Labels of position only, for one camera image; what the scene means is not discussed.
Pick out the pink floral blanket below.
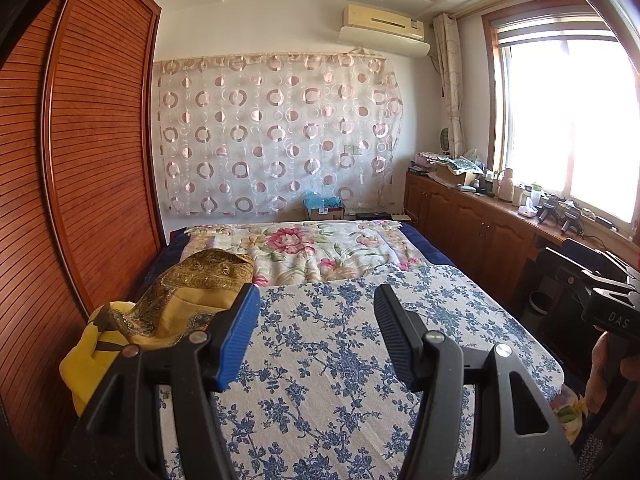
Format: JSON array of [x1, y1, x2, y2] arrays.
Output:
[[182, 220, 588, 441]]

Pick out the stack of folded cloths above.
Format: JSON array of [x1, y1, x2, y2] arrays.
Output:
[[410, 152, 436, 176]]

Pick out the brown wooden slatted wardrobe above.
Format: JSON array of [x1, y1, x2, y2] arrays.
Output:
[[0, 0, 168, 480]]

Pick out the open cardboard box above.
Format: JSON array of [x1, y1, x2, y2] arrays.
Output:
[[435, 162, 476, 188]]

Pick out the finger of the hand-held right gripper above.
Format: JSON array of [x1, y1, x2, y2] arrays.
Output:
[[597, 250, 640, 283], [544, 246, 633, 293]]

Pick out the navy blue blanket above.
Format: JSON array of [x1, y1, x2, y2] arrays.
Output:
[[150, 222, 588, 396]]

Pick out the wooden curtain rod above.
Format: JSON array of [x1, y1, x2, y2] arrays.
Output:
[[447, 0, 566, 18]]

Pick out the white air deflector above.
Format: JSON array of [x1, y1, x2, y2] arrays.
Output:
[[337, 25, 431, 58]]

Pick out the person's right hand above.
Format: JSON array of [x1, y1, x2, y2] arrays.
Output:
[[584, 332, 640, 413]]

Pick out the wooden framed window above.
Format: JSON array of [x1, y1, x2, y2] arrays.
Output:
[[480, 0, 640, 238]]

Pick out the black chair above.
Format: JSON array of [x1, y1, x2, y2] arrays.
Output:
[[532, 240, 601, 376]]

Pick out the golden patterned shirt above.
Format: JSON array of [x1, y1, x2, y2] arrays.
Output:
[[107, 249, 256, 351]]

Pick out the blue plastic bag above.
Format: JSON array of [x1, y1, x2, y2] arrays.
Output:
[[303, 191, 346, 211]]

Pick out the beige window curtain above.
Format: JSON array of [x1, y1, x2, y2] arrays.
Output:
[[432, 12, 468, 161]]

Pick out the small cardboard box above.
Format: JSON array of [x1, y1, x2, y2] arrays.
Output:
[[309, 204, 347, 222]]

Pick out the beige air conditioner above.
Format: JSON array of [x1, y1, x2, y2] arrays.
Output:
[[341, 4, 426, 41]]

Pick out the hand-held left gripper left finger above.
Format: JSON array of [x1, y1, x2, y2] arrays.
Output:
[[60, 284, 261, 480]]

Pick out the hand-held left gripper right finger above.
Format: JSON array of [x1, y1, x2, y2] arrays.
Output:
[[372, 284, 583, 480]]

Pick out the teal patterned cloth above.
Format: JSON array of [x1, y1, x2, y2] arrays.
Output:
[[430, 155, 483, 171]]

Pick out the black handheld device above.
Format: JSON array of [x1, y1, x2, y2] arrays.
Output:
[[537, 197, 561, 225], [560, 207, 583, 236]]

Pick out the blue floral white sheet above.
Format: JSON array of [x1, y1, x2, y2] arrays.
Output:
[[155, 262, 563, 480]]

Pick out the white waste bin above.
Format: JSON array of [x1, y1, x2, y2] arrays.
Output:
[[530, 292, 556, 316]]

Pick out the long wooden cabinet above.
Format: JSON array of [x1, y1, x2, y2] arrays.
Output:
[[404, 170, 640, 321]]

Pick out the white bottle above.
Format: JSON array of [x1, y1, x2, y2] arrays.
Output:
[[499, 167, 516, 205]]

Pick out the sheer circle-patterned wall curtain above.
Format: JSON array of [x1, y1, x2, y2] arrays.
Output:
[[152, 50, 405, 217]]

